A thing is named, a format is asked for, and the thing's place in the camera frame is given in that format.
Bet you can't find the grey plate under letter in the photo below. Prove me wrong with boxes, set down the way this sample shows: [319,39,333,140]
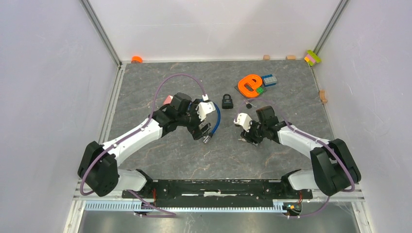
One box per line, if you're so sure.
[234,85,267,99]

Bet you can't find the blue slotted cable duct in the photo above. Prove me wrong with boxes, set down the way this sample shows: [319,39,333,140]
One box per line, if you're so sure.
[84,200,285,213]

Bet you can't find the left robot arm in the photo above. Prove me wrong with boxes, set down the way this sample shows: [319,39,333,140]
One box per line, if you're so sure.
[78,93,216,198]

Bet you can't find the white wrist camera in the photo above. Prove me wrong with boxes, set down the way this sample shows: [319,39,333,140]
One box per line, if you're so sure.
[196,94,216,121]
[233,113,252,132]

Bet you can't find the stacked coloured lego bricks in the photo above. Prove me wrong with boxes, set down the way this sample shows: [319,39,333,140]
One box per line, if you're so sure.
[304,50,322,67]

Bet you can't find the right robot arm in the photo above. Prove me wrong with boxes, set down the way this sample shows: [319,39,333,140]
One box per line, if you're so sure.
[234,106,361,198]

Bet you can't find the black head key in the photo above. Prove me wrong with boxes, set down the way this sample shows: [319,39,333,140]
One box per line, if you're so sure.
[244,100,256,109]

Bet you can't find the orange round cap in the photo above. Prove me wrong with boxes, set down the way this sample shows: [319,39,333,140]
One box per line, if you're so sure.
[131,56,143,64]

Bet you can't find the black padlock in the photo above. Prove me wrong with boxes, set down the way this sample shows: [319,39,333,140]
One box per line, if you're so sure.
[222,94,234,109]

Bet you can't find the blue cable loop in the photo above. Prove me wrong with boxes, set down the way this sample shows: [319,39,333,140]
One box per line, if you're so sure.
[189,99,222,144]

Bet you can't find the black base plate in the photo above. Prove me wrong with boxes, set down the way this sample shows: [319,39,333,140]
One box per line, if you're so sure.
[137,179,313,207]

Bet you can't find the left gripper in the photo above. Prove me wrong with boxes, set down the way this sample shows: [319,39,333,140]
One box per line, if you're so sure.
[177,100,211,140]

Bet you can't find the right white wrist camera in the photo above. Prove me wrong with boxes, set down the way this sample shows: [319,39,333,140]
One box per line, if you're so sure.
[233,113,252,132]

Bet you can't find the blue lego brick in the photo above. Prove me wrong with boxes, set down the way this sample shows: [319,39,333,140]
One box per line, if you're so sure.
[261,74,277,87]

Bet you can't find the orange letter block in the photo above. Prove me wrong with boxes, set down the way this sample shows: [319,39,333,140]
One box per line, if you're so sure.
[237,74,263,91]

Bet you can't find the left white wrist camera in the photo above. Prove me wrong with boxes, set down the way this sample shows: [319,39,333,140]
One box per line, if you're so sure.
[196,94,216,121]

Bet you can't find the green lego brick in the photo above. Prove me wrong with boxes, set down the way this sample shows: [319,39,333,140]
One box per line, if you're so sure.
[256,87,266,95]

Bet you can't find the wooden arch piece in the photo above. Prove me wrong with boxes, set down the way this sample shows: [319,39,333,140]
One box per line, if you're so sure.
[319,90,328,104]

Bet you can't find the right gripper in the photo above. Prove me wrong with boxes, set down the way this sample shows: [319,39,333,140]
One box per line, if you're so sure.
[240,117,267,147]

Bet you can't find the pink wooden puzzle box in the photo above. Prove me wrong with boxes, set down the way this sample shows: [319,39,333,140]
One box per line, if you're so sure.
[163,95,173,105]

